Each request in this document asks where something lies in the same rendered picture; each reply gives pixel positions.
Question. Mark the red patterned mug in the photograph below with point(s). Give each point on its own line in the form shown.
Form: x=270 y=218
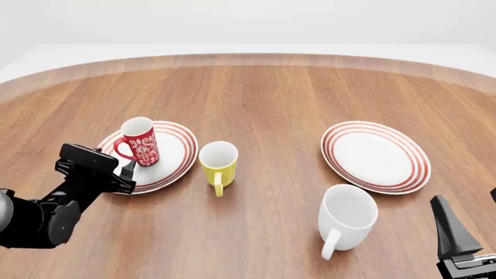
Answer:
x=145 y=145

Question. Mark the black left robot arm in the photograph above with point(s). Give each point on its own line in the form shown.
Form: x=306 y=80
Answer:
x=35 y=221

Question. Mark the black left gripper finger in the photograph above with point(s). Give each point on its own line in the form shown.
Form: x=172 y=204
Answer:
x=129 y=172
x=97 y=150

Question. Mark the yellow mug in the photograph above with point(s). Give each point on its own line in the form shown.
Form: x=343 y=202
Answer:
x=219 y=165

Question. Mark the white mug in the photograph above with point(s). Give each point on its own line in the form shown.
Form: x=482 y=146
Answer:
x=346 y=221

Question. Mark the white plate with red rings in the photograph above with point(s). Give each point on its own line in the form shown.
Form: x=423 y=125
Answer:
x=374 y=158
x=172 y=154

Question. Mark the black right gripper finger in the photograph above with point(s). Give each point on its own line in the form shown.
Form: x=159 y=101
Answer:
x=451 y=232
x=494 y=195

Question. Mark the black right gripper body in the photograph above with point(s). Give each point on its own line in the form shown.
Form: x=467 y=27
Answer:
x=467 y=268

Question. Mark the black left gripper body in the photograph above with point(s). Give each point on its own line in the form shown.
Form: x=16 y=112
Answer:
x=98 y=180

